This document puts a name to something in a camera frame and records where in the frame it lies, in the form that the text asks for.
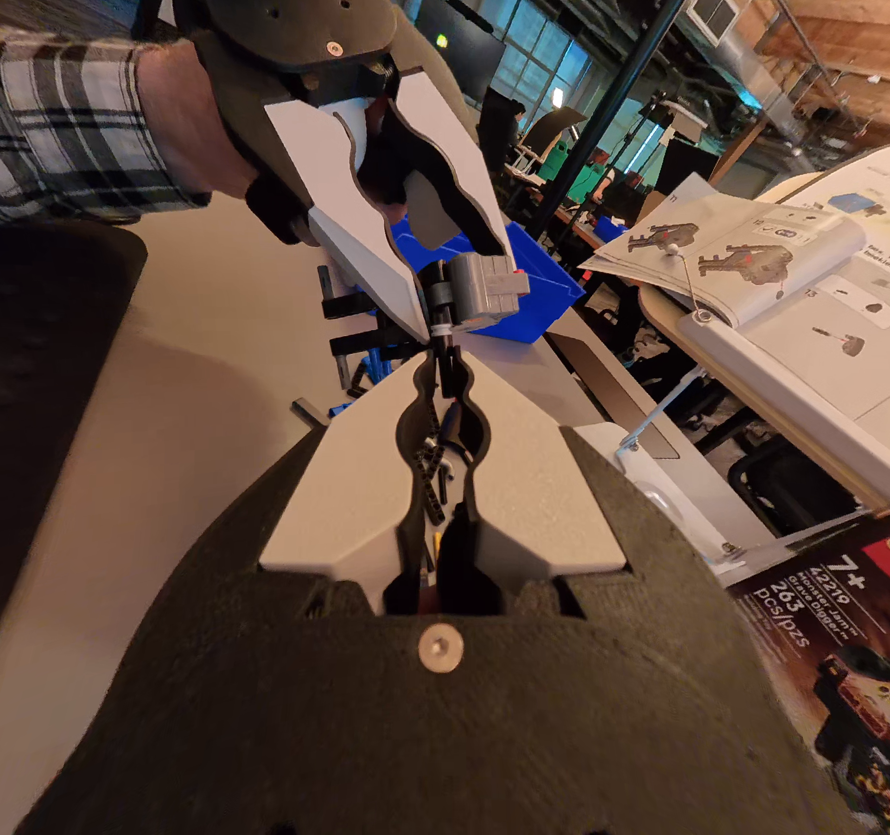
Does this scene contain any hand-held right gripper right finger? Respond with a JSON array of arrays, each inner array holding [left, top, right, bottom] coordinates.
[[442, 350, 630, 615]]

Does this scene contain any black metal pole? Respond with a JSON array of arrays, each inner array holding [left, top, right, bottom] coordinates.
[[530, 0, 722, 239]]

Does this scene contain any tan wooden board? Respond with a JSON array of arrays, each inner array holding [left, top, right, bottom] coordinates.
[[638, 171, 890, 519]]

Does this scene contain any instruction booklet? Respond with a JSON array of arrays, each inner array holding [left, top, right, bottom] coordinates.
[[579, 145, 890, 427]]

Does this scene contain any person's left forearm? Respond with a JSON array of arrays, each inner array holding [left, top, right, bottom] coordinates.
[[0, 28, 213, 225]]

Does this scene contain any toy brick motor assembly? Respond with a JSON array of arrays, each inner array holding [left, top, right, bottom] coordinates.
[[318, 253, 532, 399]]

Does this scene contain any tall black chair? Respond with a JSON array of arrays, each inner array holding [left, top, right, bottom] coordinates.
[[478, 87, 520, 177]]

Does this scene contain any silver ventilation duct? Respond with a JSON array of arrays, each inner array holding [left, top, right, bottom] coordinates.
[[604, 0, 819, 156]]

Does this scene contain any black dimpled mat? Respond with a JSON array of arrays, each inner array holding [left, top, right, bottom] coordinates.
[[0, 219, 150, 615]]

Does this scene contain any person's left hand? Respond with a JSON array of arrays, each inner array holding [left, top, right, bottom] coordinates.
[[135, 38, 268, 201]]

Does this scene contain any toy set box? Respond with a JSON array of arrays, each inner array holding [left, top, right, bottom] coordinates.
[[725, 515, 890, 835]]

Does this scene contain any black monitor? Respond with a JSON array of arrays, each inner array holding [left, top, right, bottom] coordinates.
[[416, 0, 509, 107]]

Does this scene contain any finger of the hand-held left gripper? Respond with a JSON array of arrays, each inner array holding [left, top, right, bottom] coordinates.
[[381, 69, 517, 259], [263, 101, 432, 344]]

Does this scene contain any pile of black toy beams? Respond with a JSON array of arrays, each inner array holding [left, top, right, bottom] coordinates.
[[413, 418, 454, 527]]

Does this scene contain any white book stand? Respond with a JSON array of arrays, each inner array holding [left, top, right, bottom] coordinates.
[[573, 251, 890, 569]]

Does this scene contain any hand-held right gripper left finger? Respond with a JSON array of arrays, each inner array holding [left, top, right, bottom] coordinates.
[[259, 351, 435, 617]]

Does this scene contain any grey desk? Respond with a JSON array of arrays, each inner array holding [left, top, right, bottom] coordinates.
[[0, 191, 774, 641]]

